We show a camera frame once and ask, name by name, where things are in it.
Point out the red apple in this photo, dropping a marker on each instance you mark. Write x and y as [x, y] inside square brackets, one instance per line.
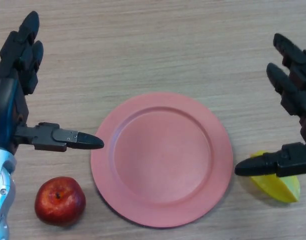
[59, 202]

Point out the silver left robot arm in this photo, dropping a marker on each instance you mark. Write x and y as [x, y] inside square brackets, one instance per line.
[0, 187]

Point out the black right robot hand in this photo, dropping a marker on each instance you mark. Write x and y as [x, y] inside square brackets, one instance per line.
[295, 95]

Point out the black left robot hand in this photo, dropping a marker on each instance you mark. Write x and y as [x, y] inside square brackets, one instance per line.
[5, 100]

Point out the yellow starfruit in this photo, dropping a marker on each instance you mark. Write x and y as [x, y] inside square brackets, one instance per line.
[275, 187]

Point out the pink round plate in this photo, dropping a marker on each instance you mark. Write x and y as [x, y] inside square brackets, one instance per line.
[163, 162]

